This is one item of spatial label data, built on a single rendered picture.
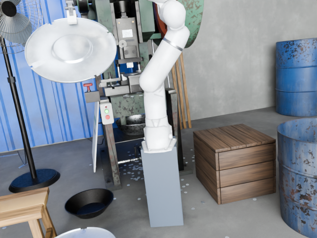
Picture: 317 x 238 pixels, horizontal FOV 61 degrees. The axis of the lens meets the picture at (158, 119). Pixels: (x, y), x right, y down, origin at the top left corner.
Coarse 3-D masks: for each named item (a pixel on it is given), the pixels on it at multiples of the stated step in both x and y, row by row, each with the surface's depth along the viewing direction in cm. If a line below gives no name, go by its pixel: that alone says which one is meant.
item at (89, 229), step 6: (90, 228) 105; (96, 228) 104; (66, 234) 103; (72, 234) 103; (78, 234) 102; (84, 234) 102; (90, 234) 102; (96, 234) 101; (102, 234) 101; (108, 234) 100
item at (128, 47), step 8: (120, 24) 191; (128, 24) 193; (120, 32) 192; (128, 32) 194; (136, 32) 195; (120, 40) 194; (128, 40) 195; (136, 40) 196; (120, 48) 195; (128, 48) 193; (136, 48) 195; (120, 56) 196; (128, 56) 194; (136, 56) 196
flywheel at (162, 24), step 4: (176, 0) 196; (156, 4) 231; (156, 8) 232; (156, 12) 232; (156, 16) 234; (156, 20) 236; (160, 20) 230; (160, 24) 229; (164, 24) 227; (160, 28) 227; (164, 28) 225; (160, 32) 229; (164, 32) 222
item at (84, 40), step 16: (48, 32) 92; (64, 32) 92; (80, 32) 93; (96, 32) 94; (32, 48) 87; (48, 48) 88; (64, 48) 88; (80, 48) 88; (96, 48) 90; (112, 48) 91; (48, 64) 85; (64, 64) 85; (80, 64) 86; (96, 64) 86; (64, 80) 82; (80, 80) 82
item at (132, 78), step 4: (136, 72) 199; (140, 72) 195; (128, 76) 179; (132, 76) 180; (136, 76) 180; (128, 80) 192; (132, 80) 192; (136, 80) 193; (128, 84) 194; (132, 84) 193; (136, 84) 194; (132, 88) 193; (136, 88) 194; (140, 88) 194; (132, 92) 194
